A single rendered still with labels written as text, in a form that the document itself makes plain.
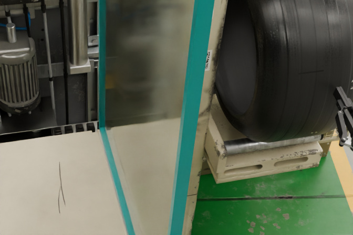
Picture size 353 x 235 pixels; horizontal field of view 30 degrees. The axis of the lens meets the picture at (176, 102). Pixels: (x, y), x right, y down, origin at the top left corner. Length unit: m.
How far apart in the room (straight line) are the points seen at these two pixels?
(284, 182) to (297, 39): 1.59
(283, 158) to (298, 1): 0.59
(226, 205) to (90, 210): 1.72
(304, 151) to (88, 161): 0.88
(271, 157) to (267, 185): 1.09
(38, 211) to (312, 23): 0.84
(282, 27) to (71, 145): 0.62
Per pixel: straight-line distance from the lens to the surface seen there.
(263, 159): 2.11
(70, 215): 1.40
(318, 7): 1.77
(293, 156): 2.15
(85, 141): 1.54
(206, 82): 1.92
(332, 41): 1.77
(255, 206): 3.10
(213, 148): 2.03
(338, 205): 3.22
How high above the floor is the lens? 2.38
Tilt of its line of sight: 43 degrees down
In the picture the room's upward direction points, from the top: 6 degrees clockwise
